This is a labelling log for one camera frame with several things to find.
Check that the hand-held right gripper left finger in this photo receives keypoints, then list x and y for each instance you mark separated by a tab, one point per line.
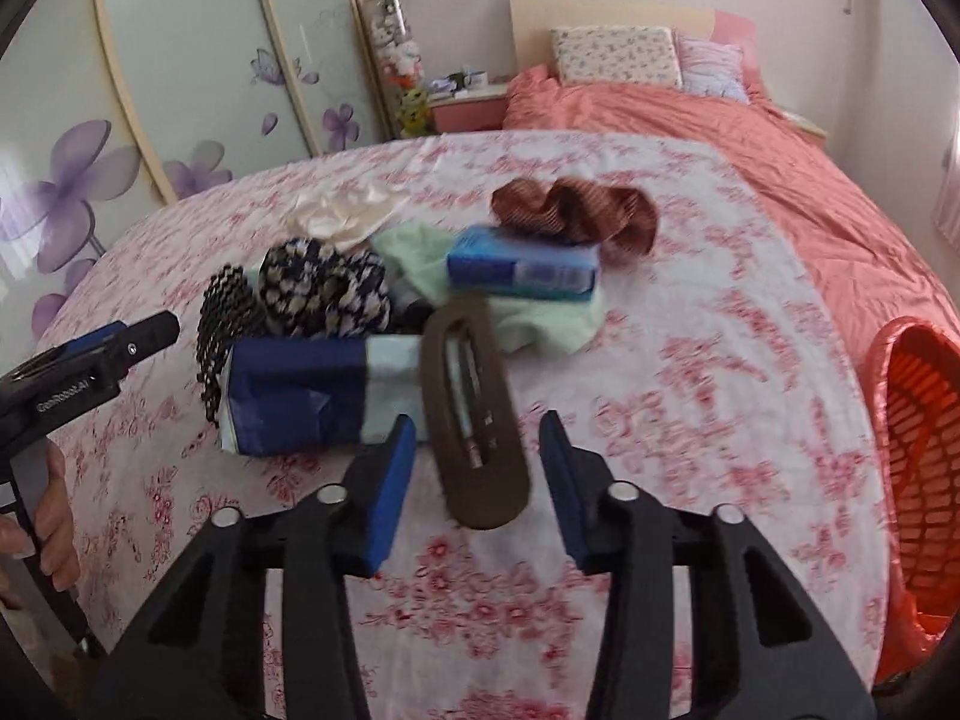
390	499

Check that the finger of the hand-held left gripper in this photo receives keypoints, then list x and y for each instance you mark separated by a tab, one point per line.
142	337
94	337

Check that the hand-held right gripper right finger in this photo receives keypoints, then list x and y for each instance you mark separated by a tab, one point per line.
559	499

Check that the brown oval hair clip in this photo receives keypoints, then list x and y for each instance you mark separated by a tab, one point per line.
484	502

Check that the blue cardboard box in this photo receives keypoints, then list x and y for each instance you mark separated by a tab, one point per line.
495	262

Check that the red-brown striped scrunchie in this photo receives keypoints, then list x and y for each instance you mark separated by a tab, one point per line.
570	210

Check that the orange plastic basket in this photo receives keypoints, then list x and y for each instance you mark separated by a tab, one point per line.
922	427

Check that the person's left hand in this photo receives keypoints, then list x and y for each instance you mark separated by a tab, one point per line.
56	517

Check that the black dotted scrunchie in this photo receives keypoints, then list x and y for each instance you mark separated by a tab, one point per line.
225	315

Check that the navy and white box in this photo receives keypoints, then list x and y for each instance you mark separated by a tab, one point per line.
300	390

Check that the navy checkered scrunchie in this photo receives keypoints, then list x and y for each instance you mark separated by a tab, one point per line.
322	292

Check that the red floral white sheet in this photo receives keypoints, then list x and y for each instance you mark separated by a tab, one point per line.
675	330

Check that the cream satin scrunchie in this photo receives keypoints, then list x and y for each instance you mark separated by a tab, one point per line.
337	214

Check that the light green cloth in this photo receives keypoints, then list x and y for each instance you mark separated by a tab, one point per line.
412	255

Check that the flower-printed sliding wardrobe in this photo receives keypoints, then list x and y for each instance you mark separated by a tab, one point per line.
187	52

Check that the green plush toy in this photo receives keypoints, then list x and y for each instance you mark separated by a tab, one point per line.
412	112

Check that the salmon pink duvet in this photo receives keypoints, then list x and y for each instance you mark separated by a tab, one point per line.
750	165

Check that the clear tube of plush toys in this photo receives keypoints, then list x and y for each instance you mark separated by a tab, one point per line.
394	37

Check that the pink nightstand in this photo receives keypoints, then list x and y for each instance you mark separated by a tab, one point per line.
465	112

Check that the white mug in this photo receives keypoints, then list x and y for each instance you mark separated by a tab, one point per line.
476	79

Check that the cream nightstand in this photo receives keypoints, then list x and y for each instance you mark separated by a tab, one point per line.
802	127

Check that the floral print pillow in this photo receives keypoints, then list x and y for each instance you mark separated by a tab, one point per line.
615	56

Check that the pink striped pillow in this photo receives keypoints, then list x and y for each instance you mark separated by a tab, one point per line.
712	67

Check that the cream and pink headboard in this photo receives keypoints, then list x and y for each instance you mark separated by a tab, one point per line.
600	11

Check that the pink curtain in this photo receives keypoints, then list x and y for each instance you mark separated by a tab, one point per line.
949	187

